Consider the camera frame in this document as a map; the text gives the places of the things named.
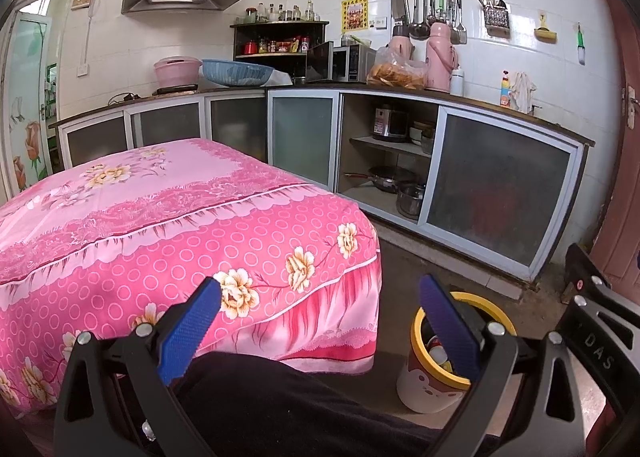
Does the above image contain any white rag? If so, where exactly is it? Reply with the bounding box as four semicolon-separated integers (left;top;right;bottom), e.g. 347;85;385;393
510;71;537;112

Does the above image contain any stack of bowls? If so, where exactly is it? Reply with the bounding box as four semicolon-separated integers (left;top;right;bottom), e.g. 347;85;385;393
409;121;436;155

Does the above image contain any steel pot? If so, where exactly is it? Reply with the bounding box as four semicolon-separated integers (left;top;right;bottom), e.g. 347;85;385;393
396;183;427;218

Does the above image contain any silver microwave oven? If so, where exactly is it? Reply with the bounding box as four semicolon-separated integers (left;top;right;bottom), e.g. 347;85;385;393
306;41;377;84

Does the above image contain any frying pan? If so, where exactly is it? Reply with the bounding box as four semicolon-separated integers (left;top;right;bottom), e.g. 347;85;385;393
344;166;418;194

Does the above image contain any dark wooden corner shelf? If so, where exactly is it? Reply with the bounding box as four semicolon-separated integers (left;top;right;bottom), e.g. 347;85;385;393
230;20;331;78

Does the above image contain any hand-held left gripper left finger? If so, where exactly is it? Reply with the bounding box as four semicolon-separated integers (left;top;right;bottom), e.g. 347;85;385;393
52;277;223;457

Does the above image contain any row of seasoning bottles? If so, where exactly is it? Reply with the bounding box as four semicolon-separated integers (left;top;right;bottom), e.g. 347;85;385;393
244;0;321;24

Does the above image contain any row of seasoning jars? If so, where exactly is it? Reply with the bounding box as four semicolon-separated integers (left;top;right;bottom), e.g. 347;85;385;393
242;36;311;56

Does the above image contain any yellow rimmed waste bin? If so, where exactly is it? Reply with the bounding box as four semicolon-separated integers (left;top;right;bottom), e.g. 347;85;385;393
396;291;518;415

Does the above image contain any glass door with rose print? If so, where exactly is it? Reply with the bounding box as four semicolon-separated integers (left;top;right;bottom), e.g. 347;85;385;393
0;0;76;198

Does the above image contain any pink thermos with dark lid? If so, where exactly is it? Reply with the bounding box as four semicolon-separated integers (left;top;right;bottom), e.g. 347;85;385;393
390;26;416;62

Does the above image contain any pink floral blanket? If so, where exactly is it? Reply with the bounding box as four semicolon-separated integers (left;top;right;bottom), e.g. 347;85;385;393
0;137;383;418

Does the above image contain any yellow wall poster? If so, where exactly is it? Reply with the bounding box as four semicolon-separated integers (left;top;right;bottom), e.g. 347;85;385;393
341;0;370;32

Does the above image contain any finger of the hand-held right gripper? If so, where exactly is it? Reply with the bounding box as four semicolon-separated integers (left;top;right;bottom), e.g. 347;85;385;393
557;242;640;420

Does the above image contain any tall pink thermos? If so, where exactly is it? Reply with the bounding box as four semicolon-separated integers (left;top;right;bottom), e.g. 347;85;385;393
425;22;458;92

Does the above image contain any yellow hanging brush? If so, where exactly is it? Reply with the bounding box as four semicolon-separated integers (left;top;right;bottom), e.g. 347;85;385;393
534;11;557;44

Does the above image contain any plastic bag of fried snacks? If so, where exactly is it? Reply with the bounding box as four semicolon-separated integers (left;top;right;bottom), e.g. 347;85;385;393
366;47;428;90

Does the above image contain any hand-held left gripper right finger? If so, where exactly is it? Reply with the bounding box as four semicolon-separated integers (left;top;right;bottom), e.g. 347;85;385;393
418;274;588;457

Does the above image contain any pink lidded basin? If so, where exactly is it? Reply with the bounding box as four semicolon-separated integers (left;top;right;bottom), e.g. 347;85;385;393
153;56;202;88

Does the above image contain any rack of hanging kitchen utensils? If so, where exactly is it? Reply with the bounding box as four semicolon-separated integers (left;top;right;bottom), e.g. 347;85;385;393
390;0;468;45

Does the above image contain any brown wooden door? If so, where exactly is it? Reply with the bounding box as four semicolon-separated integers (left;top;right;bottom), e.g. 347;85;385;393
592;0;640;288

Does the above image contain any black induction cooker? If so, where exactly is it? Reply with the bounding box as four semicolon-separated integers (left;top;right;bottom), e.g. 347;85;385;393
151;83;200;96

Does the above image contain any silver rice cooker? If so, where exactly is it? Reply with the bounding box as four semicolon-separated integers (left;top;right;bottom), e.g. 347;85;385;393
372;106;411;142

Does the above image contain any blue plastic basket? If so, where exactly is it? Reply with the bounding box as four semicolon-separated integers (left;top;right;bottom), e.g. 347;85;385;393
201;58;276;88

